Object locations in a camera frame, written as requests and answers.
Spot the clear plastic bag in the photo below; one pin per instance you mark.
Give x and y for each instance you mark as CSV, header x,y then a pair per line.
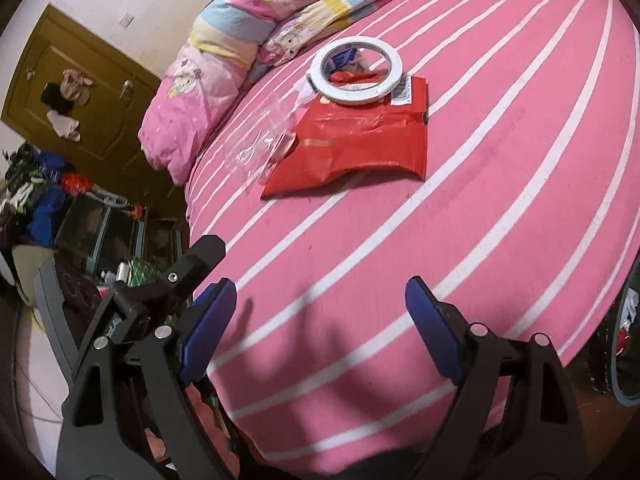
x,y
268,137

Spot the pink cartoon patterned duvet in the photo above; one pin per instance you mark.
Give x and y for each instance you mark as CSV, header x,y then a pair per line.
x,y
231,45

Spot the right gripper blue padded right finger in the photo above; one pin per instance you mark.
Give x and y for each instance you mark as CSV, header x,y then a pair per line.
x,y
440,326

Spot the red plastic snack bag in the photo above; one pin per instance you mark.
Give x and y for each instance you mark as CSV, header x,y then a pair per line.
x,y
332,140

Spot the white tape roll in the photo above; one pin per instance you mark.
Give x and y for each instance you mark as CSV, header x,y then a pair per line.
x,y
355,70

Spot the pink white striped bed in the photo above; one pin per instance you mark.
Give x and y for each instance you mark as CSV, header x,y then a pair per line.
x,y
527,221

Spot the brown wooden door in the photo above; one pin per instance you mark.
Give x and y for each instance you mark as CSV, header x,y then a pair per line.
x,y
75,95

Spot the round trash bin black liner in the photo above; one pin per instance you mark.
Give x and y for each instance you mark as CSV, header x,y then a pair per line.
x,y
613,349

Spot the cluttered dark shelf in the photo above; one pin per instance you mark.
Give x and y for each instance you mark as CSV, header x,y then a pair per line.
x,y
48,209

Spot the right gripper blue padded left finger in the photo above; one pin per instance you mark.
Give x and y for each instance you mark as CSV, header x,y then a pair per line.
x,y
201,328

